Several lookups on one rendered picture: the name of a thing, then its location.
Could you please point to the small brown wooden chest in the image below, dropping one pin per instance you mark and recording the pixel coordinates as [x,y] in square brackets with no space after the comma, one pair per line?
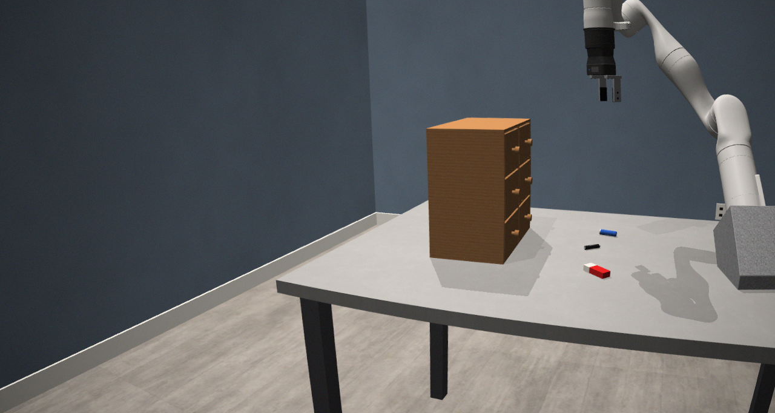
[466,189]

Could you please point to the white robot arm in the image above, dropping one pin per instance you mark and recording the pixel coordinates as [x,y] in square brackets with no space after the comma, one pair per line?
[725,118]

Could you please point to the red and white eraser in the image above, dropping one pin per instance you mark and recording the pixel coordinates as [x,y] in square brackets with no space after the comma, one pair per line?
[596,270]

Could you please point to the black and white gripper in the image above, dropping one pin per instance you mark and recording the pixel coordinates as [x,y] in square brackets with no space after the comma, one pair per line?
[600,42]

